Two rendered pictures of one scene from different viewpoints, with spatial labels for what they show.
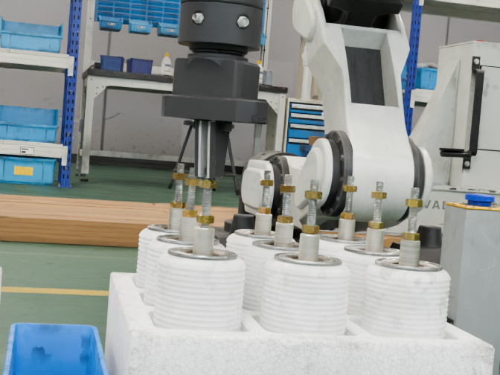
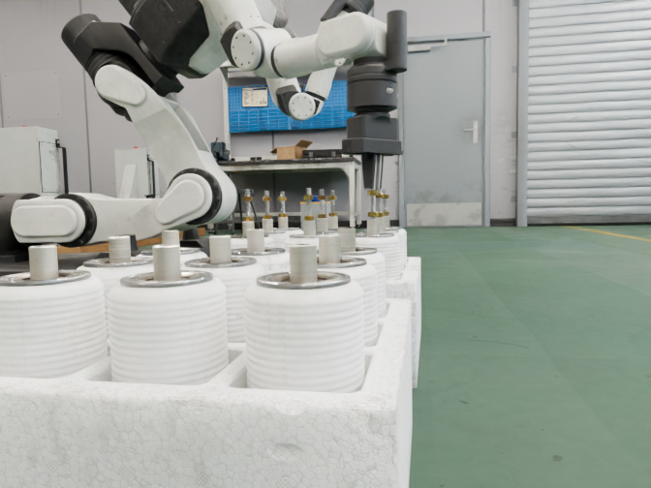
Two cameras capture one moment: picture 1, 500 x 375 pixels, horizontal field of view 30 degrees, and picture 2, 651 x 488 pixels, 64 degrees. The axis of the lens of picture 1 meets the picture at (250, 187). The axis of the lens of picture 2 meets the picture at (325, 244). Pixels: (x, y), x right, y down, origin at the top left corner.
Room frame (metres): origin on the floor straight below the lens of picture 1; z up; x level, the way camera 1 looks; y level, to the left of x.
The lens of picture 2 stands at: (0.71, 0.94, 0.31)
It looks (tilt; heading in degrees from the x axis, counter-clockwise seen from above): 5 degrees down; 293
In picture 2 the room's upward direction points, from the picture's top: 1 degrees counter-clockwise
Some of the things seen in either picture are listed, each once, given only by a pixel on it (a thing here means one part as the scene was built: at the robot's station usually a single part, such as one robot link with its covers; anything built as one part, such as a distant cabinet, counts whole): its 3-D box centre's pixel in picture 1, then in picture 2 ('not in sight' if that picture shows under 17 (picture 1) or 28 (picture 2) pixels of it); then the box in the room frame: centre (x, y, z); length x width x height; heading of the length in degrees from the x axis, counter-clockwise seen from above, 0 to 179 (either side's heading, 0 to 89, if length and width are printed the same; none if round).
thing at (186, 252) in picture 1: (202, 254); (373, 235); (1.00, 0.05, 0.25); 0.08 x 0.08 x 0.01
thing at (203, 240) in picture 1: (203, 242); (373, 228); (1.00, 0.05, 0.26); 0.02 x 0.02 x 0.03
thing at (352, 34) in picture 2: not in sight; (351, 42); (1.04, 0.05, 0.60); 0.13 x 0.09 x 0.07; 164
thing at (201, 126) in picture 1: (201, 147); (367, 171); (1.01, 0.06, 0.37); 0.03 x 0.02 x 0.06; 150
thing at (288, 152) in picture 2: not in sight; (292, 152); (3.36, -4.31, 0.87); 0.40 x 0.30 x 0.23; 0
